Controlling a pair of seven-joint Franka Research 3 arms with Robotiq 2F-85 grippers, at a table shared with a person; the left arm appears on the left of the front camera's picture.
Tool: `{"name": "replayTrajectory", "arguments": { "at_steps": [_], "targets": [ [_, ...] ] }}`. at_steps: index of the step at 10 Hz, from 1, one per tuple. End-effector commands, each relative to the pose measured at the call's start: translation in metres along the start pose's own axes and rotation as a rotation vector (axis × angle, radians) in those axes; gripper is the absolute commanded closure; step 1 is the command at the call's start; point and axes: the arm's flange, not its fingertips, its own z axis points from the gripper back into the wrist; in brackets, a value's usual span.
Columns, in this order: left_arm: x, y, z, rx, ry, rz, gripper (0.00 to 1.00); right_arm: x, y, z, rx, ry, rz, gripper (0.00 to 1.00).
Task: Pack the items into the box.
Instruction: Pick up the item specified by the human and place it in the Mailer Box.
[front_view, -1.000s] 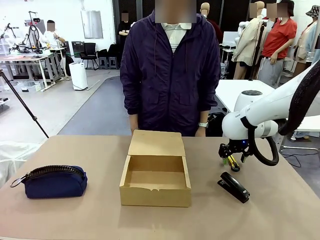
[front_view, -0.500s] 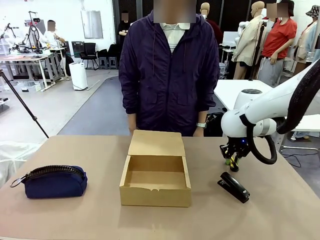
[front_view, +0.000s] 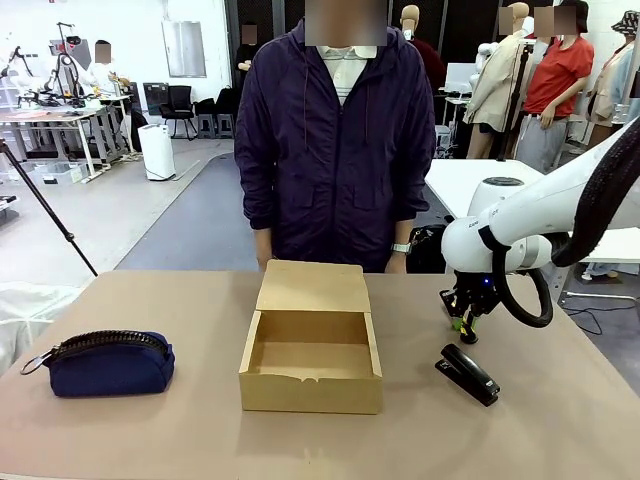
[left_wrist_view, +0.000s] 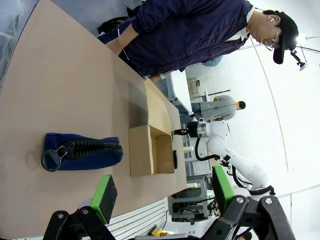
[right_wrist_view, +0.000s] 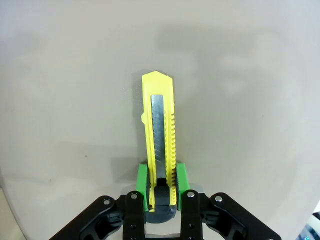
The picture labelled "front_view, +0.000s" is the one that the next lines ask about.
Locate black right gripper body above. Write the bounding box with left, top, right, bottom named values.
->
left=452, top=271, right=500, bottom=315

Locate black stapler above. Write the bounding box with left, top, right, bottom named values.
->
left=434, top=342, right=502, bottom=408

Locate brown cardboard box with lid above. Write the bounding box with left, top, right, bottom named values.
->
left=238, top=258, right=385, bottom=416

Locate navy blue zipper pouch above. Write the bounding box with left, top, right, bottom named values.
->
left=19, top=329, right=177, bottom=400

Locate black bag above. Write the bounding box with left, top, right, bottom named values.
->
left=408, top=224, right=448, bottom=274

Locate white table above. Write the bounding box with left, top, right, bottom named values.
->
left=423, top=158, right=640, bottom=301

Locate person in purple jacket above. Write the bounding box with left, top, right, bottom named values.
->
left=233, top=0, right=437, bottom=275

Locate mannequin in beige jacket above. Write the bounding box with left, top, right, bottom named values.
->
left=462, top=2, right=534, bottom=161

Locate figure in red t-shirt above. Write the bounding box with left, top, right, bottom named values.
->
left=517, top=0, right=596, bottom=174

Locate mannequin in maroon top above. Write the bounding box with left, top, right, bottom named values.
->
left=399, top=4, right=447, bottom=96

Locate mannequin with bucket hat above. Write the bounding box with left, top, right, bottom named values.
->
left=587, top=13, right=640, bottom=133

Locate standing person in black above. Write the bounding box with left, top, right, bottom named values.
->
left=234, top=23, right=260, bottom=89

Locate white air purifier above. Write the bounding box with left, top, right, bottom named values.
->
left=137, top=123, right=177, bottom=182

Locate clear plastic bin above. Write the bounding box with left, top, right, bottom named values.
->
left=42, top=160, right=84, bottom=187

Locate seated person in white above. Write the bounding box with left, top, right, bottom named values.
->
left=82, top=39, right=133, bottom=103

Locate white cloth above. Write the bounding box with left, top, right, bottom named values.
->
left=0, top=281, right=79, bottom=380

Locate white workbench desk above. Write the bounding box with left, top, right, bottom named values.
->
left=0, top=107, right=105, bottom=184

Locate thin black floor cable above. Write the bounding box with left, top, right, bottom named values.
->
left=562, top=292, right=607, bottom=337

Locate grey wall panel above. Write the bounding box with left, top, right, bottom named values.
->
left=161, top=20, right=208, bottom=79

